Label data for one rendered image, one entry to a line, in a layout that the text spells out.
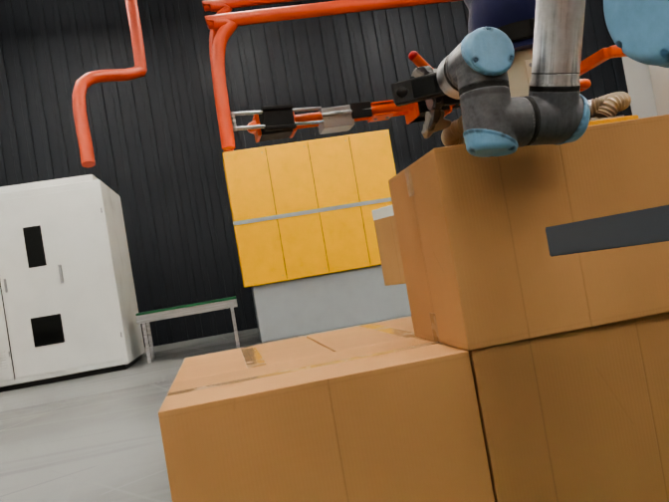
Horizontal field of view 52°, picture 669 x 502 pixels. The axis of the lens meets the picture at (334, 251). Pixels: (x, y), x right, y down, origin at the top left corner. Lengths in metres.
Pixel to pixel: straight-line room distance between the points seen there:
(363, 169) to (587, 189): 7.66
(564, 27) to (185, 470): 1.03
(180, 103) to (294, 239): 4.49
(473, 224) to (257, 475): 0.63
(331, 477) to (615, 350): 0.62
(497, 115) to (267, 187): 7.70
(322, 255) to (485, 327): 7.52
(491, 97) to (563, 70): 0.14
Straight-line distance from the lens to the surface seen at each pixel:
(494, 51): 1.27
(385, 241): 3.53
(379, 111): 1.53
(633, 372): 1.53
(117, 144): 12.41
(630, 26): 0.87
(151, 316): 8.82
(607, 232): 0.88
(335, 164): 9.00
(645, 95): 3.09
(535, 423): 1.44
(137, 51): 10.26
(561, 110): 1.32
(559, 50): 1.31
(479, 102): 1.25
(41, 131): 12.71
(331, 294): 8.89
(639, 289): 1.52
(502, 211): 1.39
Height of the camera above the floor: 0.74
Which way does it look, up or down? 2 degrees up
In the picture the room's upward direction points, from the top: 10 degrees counter-clockwise
